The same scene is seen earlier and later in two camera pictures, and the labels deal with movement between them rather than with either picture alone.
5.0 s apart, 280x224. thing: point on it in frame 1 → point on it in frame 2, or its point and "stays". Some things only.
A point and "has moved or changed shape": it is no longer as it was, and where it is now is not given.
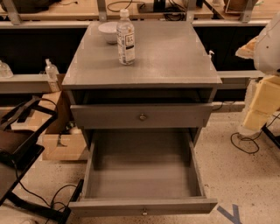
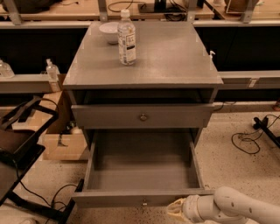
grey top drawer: [144, 115] stays
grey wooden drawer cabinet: [169, 87] stays
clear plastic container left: [5, 72] stays
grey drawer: [142, 172] has moved or changed shape
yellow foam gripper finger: [248, 50] → [176, 209]
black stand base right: [276, 139] stays
